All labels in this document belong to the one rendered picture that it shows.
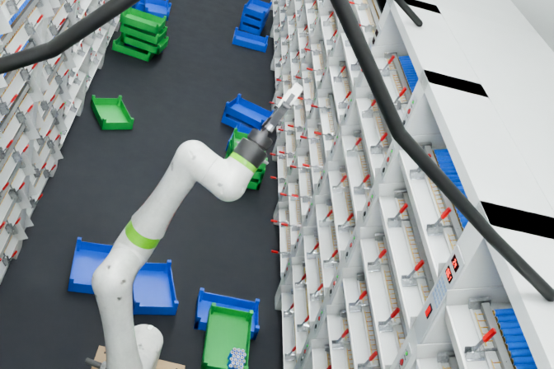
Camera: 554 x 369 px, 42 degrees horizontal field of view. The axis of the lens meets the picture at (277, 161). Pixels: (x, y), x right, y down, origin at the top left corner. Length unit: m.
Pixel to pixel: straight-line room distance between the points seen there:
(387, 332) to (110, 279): 0.84
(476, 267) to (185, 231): 2.50
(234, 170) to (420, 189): 0.55
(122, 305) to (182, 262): 1.53
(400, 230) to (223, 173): 0.58
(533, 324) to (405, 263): 0.78
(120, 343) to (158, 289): 1.25
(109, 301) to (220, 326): 1.24
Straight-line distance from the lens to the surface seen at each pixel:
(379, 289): 2.32
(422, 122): 2.28
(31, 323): 3.38
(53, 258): 3.68
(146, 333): 2.61
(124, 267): 2.26
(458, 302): 1.77
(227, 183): 2.10
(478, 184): 1.78
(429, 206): 2.07
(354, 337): 2.42
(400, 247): 2.20
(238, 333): 3.43
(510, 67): 2.63
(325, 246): 3.03
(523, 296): 1.48
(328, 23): 4.18
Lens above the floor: 2.49
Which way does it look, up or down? 31 degrees down
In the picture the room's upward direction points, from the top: 18 degrees clockwise
